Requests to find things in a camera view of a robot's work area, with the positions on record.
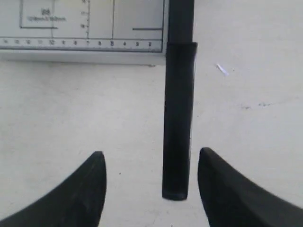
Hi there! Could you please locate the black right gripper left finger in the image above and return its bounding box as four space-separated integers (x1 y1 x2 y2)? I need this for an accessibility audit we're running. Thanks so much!
0 151 107 227

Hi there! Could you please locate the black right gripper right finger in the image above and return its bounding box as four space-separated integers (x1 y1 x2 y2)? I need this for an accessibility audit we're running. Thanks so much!
197 148 303 227

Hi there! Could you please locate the black cutter blade arm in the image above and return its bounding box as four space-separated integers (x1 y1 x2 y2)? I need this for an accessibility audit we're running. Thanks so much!
162 0 197 201

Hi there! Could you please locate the grey paper cutter base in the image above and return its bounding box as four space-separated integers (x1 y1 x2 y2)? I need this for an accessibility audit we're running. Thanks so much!
0 0 169 65

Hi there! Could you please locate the small white paper scrap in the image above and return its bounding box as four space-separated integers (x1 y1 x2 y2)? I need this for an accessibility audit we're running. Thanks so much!
216 64 229 76

